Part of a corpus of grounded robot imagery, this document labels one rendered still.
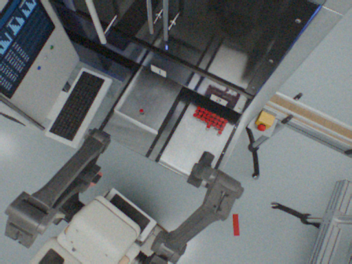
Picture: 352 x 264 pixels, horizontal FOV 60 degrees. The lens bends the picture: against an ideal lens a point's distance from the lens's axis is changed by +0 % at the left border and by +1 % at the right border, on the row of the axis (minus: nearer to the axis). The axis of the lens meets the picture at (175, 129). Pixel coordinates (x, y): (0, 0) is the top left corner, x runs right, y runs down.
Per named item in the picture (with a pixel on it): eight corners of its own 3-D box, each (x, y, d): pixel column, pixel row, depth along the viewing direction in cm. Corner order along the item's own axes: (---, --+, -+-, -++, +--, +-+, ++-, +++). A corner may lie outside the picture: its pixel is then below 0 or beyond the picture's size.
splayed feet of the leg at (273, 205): (272, 199, 239) (278, 197, 225) (332, 229, 234) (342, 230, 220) (268, 207, 237) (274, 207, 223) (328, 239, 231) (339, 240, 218)
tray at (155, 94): (145, 61, 171) (145, 58, 168) (186, 81, 169) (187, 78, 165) (115, 111, 162) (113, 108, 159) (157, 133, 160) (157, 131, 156)
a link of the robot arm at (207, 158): (192, 168, 126) (210, 179, 126) (205, 146, 129) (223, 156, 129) (187, 171, 137) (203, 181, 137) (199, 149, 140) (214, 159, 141)
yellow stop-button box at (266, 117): (259, 112, 156) (263, 107, 149) (272, 118, 155) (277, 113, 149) (254, 124, 154) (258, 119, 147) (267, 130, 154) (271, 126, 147)
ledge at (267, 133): (257, 106, 168) (258, 104, 166) (278, 116, 166) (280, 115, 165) (247, 127, 164) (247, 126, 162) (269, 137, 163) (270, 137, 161)
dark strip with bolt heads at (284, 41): (234, 107, 152) (303, -4, 76) (242, 111, 152) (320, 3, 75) (233, 109, 152) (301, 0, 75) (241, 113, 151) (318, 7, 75)
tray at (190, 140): (190, 104, 165) (191, 102, 161) (234, 126, 162) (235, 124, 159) (160, 158, 156) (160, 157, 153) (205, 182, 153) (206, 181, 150)
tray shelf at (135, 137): (138, 59, 174) (137, 57, 172) (249, 113, 166) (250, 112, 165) (93, 130, 161) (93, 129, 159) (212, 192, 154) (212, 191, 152)
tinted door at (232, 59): (167, 52, 136) (168, -66, 80) (255, 94, 132) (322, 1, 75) (166, 53, 136) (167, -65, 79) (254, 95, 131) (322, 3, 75)
